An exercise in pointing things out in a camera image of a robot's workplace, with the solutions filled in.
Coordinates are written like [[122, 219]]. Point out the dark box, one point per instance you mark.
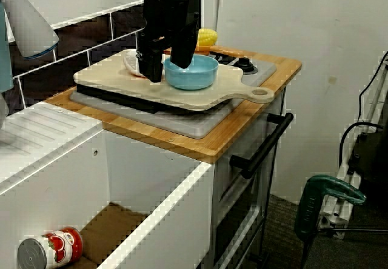
[[373, 160]]

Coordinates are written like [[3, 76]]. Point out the yellow toy corn cob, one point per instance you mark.
[[207, 37]]

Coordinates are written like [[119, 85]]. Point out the wooden countertop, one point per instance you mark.
[[236, 123]]

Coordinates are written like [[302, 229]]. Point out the light blue plastic bowl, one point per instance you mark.
[[200, 75]]

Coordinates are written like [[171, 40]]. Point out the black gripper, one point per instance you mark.
[[163, 14]]

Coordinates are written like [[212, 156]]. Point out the black stove knob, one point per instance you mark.
[[247, 66]]

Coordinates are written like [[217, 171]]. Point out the white toy kitchen cabinet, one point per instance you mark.
[[219, 172]]

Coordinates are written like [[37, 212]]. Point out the orange toy frying pan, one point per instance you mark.
[[224, 51]]

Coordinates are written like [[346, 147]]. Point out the tomato print tin can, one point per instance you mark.
[[57, 244]]

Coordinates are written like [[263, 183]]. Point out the white toy bread slice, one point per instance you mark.
[[131, 64]]

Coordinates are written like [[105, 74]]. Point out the aluminium frame profile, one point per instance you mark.
[[332, 217]]

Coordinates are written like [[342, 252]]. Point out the black burner grate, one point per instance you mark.
[[222, 59], [121, 99]]

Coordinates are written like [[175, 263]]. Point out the grey toy stove top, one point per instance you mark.
[[188, 123]]

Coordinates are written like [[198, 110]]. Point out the green clamp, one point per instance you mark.
[[312, 202]]

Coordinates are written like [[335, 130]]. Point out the dark tile backsplash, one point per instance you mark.
[[85, 38]]

